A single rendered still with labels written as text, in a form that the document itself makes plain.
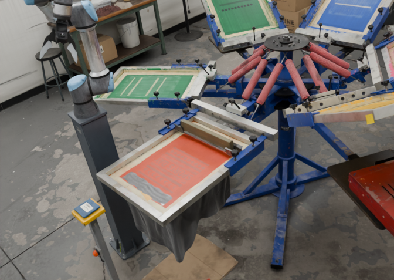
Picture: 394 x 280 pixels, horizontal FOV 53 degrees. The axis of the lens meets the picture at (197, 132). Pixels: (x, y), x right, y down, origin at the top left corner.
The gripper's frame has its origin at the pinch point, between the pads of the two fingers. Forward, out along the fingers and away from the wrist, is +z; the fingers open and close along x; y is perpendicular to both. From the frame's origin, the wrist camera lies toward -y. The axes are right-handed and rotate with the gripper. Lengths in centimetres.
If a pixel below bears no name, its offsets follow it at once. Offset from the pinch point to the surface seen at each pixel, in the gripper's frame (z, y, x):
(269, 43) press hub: -16, 62, -134
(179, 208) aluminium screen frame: 59, -24, -60
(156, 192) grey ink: 62, -4, -54
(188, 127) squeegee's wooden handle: 39, 35, -78
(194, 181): 55, -4, -73
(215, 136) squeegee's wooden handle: 36, 14, -88
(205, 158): 49, 12, -84
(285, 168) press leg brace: 77, 59, -175
